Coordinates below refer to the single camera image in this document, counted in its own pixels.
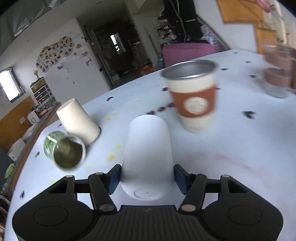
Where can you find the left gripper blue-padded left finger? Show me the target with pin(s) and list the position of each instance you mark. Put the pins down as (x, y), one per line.
(102, 185)

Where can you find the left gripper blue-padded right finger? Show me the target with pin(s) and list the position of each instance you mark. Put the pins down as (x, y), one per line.
(192, 186)

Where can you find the white plastic cup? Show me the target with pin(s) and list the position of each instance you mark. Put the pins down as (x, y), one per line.
(147, 168)

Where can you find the green tin cup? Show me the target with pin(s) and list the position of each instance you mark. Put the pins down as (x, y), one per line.
(67, 151)

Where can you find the beige paper cup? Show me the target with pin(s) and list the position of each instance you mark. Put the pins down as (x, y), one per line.
(77, 122)

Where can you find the steel cup with brown sleeve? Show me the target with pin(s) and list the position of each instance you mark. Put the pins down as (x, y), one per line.
(193, 88)

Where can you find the glass cup with pink sleeve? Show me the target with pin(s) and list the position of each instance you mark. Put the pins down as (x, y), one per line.
(279, 76)

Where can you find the white appliance on counter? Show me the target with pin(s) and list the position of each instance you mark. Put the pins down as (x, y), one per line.
(33, 117)

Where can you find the wooden counter cabinet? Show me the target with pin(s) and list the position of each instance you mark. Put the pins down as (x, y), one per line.
(10, 183)

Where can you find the small drawer organizer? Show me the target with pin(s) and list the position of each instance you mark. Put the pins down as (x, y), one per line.
(42, 92)

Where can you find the pink armchair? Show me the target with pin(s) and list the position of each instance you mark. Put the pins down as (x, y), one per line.
(180, 52)

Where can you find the window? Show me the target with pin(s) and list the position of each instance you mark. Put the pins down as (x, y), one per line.
(11, 85)

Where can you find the photo collage on wall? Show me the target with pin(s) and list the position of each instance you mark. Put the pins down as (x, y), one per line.
(52, 54)

